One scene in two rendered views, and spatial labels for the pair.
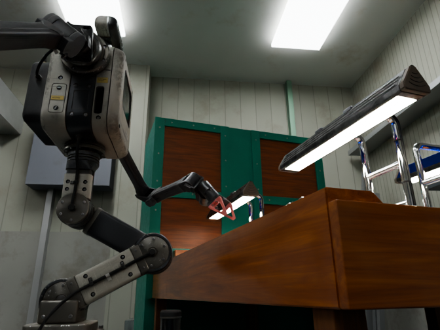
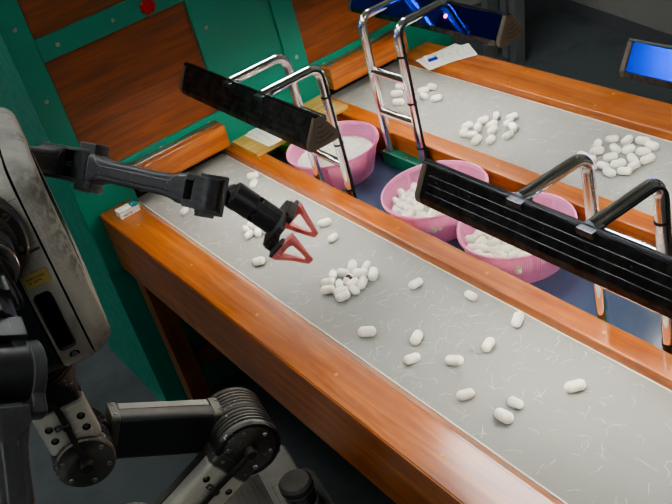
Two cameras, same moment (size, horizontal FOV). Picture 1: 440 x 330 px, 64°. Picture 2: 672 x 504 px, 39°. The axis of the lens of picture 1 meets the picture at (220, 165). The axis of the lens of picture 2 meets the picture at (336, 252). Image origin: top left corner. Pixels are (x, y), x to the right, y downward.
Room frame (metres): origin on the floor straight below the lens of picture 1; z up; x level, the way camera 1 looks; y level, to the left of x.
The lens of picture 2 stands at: (-0.16, 0.15, 1.93)
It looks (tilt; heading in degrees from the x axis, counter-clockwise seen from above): 32 degrees down; 352
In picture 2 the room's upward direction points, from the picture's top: 16 degrees counter-clockwise
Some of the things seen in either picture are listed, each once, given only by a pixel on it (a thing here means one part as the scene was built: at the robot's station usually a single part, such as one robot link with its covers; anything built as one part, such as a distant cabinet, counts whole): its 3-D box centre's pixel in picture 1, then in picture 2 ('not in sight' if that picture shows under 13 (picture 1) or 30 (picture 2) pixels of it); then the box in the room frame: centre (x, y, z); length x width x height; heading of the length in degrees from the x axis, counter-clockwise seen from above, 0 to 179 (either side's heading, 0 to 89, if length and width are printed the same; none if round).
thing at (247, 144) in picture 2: not in sight; (290, 125); (2.38, -0.19, 0.77); 0.33 x 0.15 x 0.01; 109
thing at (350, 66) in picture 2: not in sight; (364, 58); (2.54, -0.49, 0.83); 0.30 x 0.06 x 0.07; 109
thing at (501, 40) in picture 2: not in sight; (426, 9); (2.11, -0.58, 1.08); 0.62 x 0.08 x 0.07; 19
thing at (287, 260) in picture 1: (203, 274); (300, 365); (1.43, 0.07, 0.67); 1.81 x 0.12 x 0.19; 19
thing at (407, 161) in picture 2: not in sight; (417, 84); (2.08, -0.50, 0.90); 0.20 x 0.19 x 0.45; 19
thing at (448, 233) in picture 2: not in sight; (437, 204); (1.76, -0.40, 0.72); 0.27 x 0.27 x 0.10
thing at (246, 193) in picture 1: (228, 202); (248, 100); (1.93, -0.05, 1.08); 0.62 x 0.08 x 0.07; 19
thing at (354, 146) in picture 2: not in sight; (336, 161); (2.18, -0.26, 0.71); 0.22 x 0.22 x 0.06
